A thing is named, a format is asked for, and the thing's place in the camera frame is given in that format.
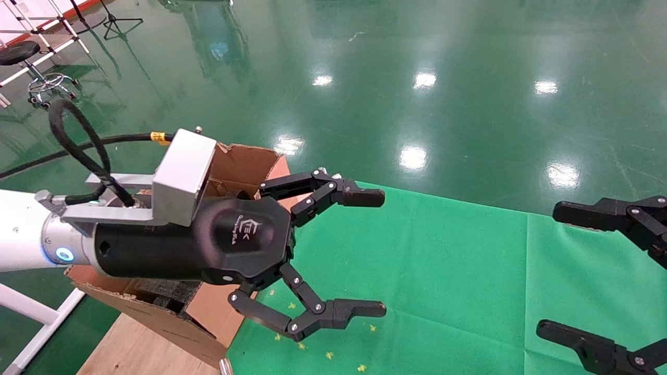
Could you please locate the white table frame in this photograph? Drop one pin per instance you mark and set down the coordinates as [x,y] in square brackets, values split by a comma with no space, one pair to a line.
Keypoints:
[31,310]

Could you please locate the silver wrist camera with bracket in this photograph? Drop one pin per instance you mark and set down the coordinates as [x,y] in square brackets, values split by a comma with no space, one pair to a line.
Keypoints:
[182,174]

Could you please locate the large open cardboard carton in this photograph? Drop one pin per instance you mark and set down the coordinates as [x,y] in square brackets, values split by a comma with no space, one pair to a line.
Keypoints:
[245,164]

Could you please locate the black round base stand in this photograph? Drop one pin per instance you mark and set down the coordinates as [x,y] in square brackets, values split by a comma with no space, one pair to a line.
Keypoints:
[91,23]

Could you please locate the black foam block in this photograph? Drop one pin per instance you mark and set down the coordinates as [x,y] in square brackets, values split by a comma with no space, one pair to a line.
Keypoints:
[167,292]

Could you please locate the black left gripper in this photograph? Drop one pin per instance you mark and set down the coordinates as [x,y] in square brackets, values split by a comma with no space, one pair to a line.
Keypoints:
[237,237]

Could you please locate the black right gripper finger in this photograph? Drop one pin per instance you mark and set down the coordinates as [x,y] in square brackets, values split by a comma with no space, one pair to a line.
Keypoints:
[589,346]
[589,214]

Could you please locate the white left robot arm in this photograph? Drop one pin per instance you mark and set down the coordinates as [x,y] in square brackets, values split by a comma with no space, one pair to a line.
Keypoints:
[21,232]

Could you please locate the black tripod stand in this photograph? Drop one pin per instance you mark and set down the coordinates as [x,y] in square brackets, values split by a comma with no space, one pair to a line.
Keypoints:
[112,21]

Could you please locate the green table cloth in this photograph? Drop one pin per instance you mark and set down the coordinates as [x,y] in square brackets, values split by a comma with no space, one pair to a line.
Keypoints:
[458,271]

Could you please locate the black round stool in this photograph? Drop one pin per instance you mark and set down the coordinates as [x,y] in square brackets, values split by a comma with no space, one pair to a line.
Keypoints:
[18,52]

